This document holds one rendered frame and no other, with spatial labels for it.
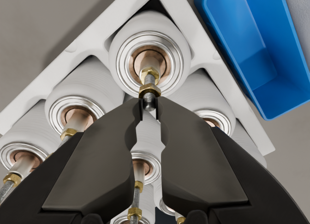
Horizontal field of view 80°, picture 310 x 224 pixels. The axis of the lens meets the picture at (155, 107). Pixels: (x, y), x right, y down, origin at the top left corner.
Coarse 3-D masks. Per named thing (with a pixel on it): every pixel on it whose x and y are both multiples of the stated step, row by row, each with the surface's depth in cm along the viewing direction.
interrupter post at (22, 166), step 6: (24, 156) 27; (18, 162) 26; (24, 162) 27; (30, 162) 27; (12, 168) 25; (18, 168) 26; (24, 168) 26; (30, 168) 27; (6, 174) 25; (18, 174) 25; (24, 174) 26
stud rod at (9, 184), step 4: (4, 184) 24; (8, 184) 24; (12, 184) 25; (4, 188) 24; (8, 188) 24; (0, 192) 23; (4, 192) 23; (0, 196) 23; (4, 196) 23; (0, 200) 23
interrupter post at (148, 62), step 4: (144, 60) 20; (148, 60) 19; (152, 60) 19; (156, 60) 20; (140, 64) 20; (144, 64) 18; (148, 64) 18; (152, 64) 18; (156, 64) 19; (140, 68) 18; (144, 68) 18; (156, 68) 18; (140, 72) 18; (160, 72) 18; (140, 76) 18; (160, 76) 18
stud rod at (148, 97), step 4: (148, 76) 17; (152, 76) 17; (144, 80) 17; (148, 80) 16; (152, 80) 16; (144, 84) 16; (148, 92) 14; (144, 96) 14; (148, 96) 14; (152, 96) 14; (144, 100) 13; (148, 100) 13; (152, 100) 13; (144, 104) 13; (148, 104) 13; (152, 104) 13; (144, 108) 13; (148, 108) 13; (152, 108) 13
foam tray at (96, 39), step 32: (128, 0) 24; (160, 0) 26; (96, 32) 26; (192, 32) 26; (64, 64) 28; (192, 64) 28; (224, 64) 28; (32, 96) 30; (128, 96) 36; (224, 96) 31; (0, 128) 34; (256, 128) 35
